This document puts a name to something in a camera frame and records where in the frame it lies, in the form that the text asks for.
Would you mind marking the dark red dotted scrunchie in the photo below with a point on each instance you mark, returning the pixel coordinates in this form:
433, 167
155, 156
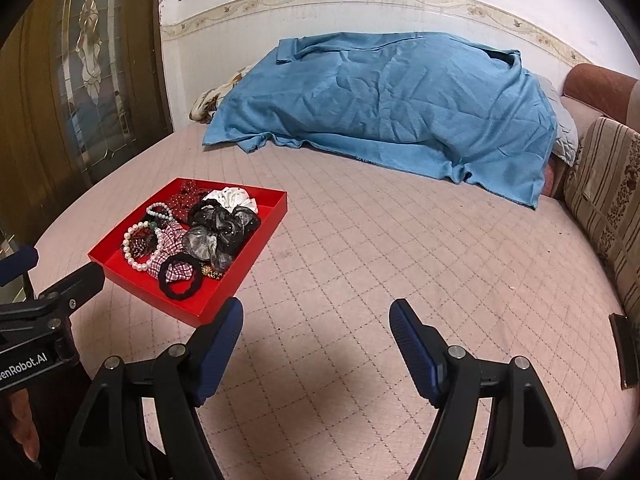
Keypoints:
185, 202

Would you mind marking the black sheer scrunchie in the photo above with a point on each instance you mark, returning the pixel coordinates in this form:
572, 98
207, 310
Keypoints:
220, 220

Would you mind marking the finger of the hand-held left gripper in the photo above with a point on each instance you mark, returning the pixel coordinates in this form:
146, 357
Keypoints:
17, 265
80, 285

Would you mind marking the grey sheer scrunchie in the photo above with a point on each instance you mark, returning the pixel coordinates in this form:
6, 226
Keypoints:
200, 242

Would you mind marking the person's left hand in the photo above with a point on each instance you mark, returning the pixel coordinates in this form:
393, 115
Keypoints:
20, 425

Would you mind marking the grey quilted pillow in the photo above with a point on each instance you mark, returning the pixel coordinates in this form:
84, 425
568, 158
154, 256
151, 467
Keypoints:
562, 130

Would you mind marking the red white plaid scrunchie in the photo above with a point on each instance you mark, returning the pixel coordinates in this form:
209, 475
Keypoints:
172, 240

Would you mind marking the dark wooden object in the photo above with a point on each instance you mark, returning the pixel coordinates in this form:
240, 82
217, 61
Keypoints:
622, 350

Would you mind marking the red tray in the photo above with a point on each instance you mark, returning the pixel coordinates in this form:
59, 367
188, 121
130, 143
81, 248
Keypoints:
145, 290

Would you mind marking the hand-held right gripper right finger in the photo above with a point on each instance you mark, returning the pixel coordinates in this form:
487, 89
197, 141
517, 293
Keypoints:
412, 350

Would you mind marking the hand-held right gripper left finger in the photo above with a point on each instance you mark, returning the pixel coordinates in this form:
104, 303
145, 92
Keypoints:
220, 350

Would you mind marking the floral patterned cloth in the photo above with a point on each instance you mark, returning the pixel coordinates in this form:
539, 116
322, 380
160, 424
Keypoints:
205, 105

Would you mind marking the wooden door with stained glass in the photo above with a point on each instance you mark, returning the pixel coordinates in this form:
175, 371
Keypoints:
75, 110

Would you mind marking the white dotted scrunchie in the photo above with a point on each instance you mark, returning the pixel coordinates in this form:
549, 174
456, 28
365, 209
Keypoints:
232, 195

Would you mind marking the blue cloth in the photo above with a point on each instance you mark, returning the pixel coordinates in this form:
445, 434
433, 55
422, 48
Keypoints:
375, 105

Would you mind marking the striped floral cushion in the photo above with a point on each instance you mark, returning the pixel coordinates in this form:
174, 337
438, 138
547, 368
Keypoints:
605, 195

